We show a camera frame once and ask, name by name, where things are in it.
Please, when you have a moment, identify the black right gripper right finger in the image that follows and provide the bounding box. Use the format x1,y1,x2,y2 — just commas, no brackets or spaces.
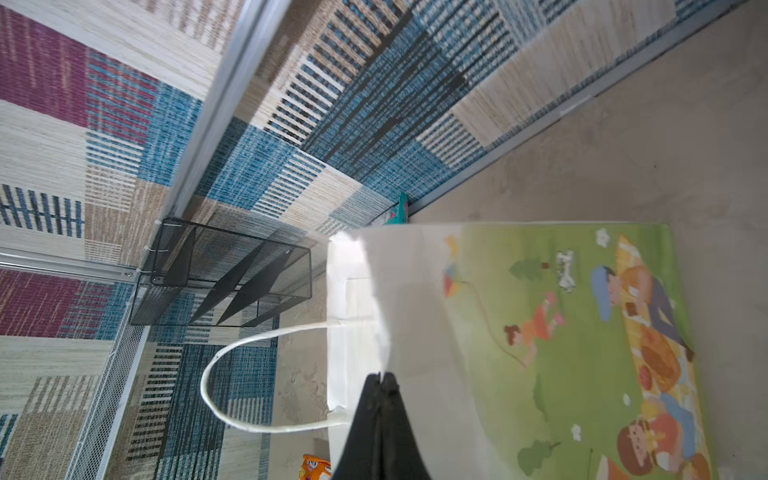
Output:
380,372,431,479

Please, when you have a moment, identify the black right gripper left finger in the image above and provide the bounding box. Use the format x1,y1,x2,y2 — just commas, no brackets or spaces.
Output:
333,373,382,480

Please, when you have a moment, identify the orange snack bag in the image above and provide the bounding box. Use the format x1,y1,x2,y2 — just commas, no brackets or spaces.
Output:
298,454,332,480

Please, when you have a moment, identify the white illustrated paper bag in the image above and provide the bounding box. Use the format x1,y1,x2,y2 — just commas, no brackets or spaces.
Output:
199,222,718,480

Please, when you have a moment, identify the teal tissue pack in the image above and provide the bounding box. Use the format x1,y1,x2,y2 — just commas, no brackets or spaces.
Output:
385,193,409,225

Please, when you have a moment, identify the black wire shelf rack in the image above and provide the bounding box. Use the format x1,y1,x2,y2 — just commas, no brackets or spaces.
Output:
130,218,312,328

